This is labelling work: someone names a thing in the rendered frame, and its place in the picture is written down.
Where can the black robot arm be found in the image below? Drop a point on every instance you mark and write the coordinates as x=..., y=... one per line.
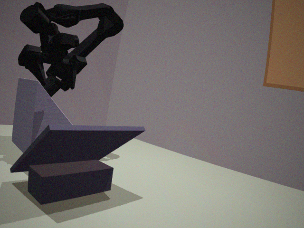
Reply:
x=38, y=20

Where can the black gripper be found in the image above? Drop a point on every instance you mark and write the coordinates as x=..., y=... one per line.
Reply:
x=32, y=58

